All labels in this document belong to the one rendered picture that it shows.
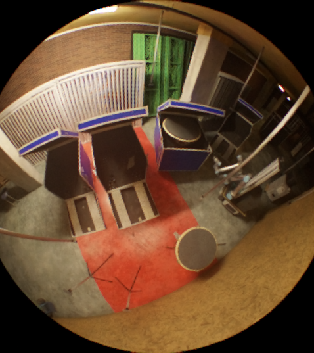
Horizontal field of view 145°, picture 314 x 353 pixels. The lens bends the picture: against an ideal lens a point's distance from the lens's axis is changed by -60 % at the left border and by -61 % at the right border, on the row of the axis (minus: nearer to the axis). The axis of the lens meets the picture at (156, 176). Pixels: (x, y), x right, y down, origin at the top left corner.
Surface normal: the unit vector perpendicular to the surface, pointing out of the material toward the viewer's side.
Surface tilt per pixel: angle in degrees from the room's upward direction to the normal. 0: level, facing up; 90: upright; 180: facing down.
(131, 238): 0
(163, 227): 0
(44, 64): 90
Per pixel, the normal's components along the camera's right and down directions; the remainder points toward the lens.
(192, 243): 0.13, -0.46
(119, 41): 0.44, 0.82
